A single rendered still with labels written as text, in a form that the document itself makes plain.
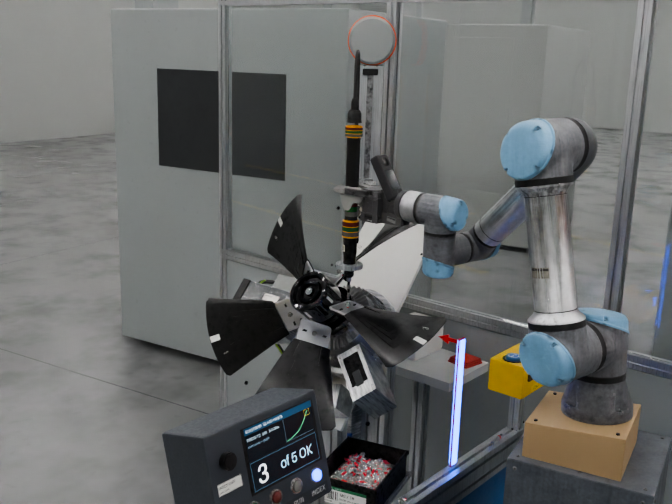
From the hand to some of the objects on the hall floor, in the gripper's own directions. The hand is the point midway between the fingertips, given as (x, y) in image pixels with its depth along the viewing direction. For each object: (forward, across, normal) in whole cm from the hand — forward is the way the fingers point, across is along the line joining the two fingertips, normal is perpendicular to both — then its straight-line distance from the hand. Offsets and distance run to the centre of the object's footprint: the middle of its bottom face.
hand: (343, 185), depth 205 cm
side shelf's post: (+8, +55, -151) cm, 161 cm away
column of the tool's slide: (+37, +59, -151) cm, 166 cm away
